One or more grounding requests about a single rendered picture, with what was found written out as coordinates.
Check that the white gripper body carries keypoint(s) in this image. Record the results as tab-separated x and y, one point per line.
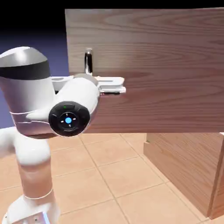
112	85

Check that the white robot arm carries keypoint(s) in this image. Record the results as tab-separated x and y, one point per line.
29	91

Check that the wooden cabinet door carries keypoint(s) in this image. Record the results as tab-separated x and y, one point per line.
157	52
218	183

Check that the wooden cabinet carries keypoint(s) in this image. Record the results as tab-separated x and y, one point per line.
175	166

